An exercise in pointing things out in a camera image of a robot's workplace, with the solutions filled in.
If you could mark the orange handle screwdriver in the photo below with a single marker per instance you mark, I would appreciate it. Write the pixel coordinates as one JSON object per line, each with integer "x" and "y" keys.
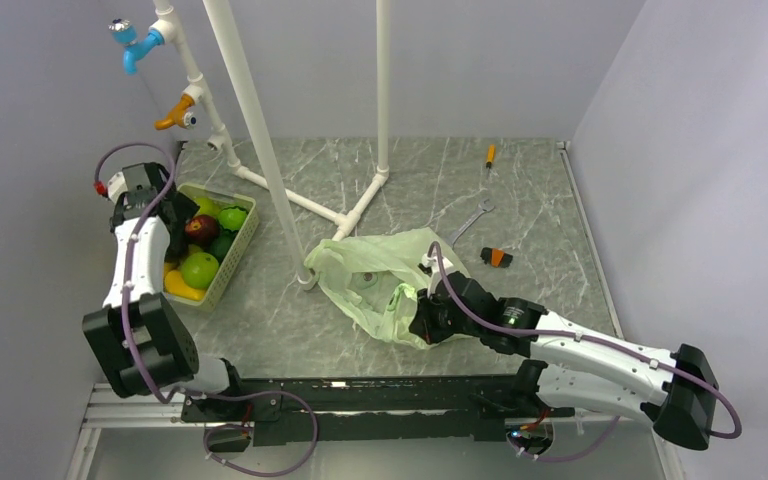
{"x": 490, "y": 157}

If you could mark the silver wrench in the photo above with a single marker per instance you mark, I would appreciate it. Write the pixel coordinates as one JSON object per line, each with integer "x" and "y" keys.
{"x": 484, "y": 206}

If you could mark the blue faucet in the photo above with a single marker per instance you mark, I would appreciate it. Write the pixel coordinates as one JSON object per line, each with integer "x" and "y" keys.
{"x": 134, "y": 47}

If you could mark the yellow-green fake lime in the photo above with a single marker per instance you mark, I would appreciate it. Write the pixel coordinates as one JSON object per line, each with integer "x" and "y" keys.
{"x": 207, "y": 206}

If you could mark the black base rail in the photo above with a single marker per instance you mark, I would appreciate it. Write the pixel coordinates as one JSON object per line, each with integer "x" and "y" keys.
{"x": 281, "y": 411}

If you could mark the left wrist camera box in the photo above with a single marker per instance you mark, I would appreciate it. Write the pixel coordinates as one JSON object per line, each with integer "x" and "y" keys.
{"x": 140, "y": 176}

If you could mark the orange faucet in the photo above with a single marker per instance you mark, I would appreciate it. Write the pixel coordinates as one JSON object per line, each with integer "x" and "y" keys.
{"x": 178, "y": 116}

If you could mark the bright green fake apple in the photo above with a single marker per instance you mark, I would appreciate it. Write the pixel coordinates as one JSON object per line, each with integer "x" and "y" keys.
{"x": 198, "y": 270}

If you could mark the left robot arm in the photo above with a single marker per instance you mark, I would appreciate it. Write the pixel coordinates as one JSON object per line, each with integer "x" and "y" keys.
{"x": 136, "y": 332}

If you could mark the black orange small tool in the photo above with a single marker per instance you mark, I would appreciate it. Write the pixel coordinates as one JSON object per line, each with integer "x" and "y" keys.
{"x": 495, "y": 257}

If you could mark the green plastic basket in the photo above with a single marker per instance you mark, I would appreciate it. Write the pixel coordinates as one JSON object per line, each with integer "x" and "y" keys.
{"x": 230, "y": 264}

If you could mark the dark red fake apple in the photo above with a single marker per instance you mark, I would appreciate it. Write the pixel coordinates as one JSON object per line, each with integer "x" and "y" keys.
{"x": 202, "y": 230}

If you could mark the light green plastic bag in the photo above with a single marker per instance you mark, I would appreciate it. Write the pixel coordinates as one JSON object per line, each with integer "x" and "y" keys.
{"x": 375, "y": 280}

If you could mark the yellow fake mango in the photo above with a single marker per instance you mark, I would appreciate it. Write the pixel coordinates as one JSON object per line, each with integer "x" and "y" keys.
{"x": 175, "y": 285}

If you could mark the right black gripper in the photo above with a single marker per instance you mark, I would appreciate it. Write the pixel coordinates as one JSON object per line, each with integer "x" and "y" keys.
{"x": 423, "y": 323}

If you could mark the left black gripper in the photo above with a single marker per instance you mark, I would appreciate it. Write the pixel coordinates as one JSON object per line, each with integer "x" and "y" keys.
{"x": 184, "y": 210}

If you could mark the green fake watermelon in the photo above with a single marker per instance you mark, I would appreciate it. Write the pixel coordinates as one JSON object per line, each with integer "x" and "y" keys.
{"x": 232, "y": 218}

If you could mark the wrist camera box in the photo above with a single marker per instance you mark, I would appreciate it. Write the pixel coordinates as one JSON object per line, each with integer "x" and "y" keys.
{"x": 436, "y": 270}
{"x": 140, "y": 176}

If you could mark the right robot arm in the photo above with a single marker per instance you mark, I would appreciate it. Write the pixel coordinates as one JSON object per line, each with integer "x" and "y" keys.
{"x": 566, "y": 365}

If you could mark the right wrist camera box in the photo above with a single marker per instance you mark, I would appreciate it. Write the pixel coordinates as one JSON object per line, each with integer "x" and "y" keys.
{"x": 436, "y": 270}

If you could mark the dark green fake avocado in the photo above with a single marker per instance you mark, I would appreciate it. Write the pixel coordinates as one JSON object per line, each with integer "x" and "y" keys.
{"x": 220, "y": 246}

